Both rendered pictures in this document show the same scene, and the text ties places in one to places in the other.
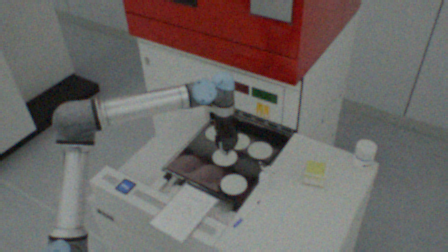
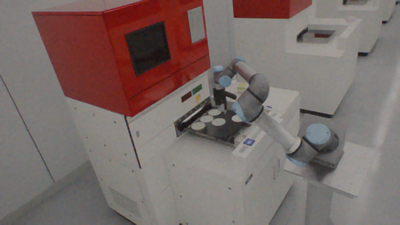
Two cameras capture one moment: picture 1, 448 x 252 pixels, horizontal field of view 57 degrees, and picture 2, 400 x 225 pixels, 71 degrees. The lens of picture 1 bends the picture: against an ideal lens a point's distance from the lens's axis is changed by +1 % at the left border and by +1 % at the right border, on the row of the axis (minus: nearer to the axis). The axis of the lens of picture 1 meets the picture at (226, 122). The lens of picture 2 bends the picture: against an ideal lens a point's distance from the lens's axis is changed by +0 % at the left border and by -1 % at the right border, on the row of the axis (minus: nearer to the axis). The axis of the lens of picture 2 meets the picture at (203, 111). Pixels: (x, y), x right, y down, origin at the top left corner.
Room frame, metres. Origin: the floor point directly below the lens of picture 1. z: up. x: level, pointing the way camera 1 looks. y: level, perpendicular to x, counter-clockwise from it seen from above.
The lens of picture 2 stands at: (1.08, 1.79, 1.99)
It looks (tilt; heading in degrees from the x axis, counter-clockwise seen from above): 29 degrees down; 277
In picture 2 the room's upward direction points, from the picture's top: 8 degrees counter-clockwise
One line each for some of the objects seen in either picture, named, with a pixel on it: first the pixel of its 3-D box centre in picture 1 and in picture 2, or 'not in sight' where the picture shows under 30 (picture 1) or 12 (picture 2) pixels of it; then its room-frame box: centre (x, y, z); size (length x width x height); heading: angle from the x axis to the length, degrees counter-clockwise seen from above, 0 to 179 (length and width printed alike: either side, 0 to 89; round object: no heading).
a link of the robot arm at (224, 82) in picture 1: (222, 89); (219, 74); (1.16, 0.01, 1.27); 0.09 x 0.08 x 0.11; 108
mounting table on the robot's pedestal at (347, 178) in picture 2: not in sight; (326, 166); (0.53, 0.40, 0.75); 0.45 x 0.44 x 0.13; 144
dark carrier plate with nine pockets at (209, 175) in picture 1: (224, 157); (218, 122); (1.20, 0.01, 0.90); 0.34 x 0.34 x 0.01; 57
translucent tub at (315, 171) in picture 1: (315, 174); (242, 89); (0.99, -0.31, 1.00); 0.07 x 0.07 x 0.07; 72
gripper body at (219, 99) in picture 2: (224, 122); (220, 95); (1.16, 0.01, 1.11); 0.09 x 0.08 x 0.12; 10
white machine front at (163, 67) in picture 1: (213, 91); (175, 114); (1.49, 0.05, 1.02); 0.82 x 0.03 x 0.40; 57
